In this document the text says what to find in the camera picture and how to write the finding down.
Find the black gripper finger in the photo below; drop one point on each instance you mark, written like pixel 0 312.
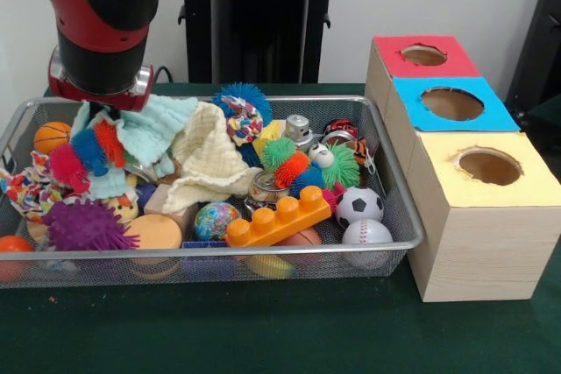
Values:
pixel 95 111
pixel 113 115

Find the silver toy robot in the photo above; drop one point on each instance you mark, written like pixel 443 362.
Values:
pixel 299 131

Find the orange plastic building block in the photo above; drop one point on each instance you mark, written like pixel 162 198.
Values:
pixel 271 220

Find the black upright panel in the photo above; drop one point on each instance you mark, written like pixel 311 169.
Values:
pixel 539 32

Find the purple spiky rubber ball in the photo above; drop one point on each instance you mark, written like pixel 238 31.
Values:
pixel 83 227

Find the mint green waffle cloth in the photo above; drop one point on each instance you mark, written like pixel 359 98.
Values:
pixel 153 124

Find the dark green tablecloth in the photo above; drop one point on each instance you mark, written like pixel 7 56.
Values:
pixel 545 129
pixel 263 330

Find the green fuzzy toy with eyes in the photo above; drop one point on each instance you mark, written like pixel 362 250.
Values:
pixel 342 168

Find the wooden box with three holes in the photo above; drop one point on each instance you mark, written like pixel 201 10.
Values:
pixel 482 251

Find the silver mesh bin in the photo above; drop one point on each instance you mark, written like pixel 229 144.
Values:
pixel 219 262

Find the cream waffle cloth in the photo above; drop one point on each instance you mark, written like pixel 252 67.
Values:
pixel 206 150

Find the small soccer ball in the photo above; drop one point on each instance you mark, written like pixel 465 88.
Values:
pixel 359 207

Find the multicolour spiky caterpillar toy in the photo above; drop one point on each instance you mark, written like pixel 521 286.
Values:
pixel 87 146
pixel 291 168

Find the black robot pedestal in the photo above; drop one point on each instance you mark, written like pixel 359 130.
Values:
pixel 263 19

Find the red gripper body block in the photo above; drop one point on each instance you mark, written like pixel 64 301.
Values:
pixel 96 98

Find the small white baseball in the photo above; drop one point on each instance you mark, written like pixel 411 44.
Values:
pixel 368 231

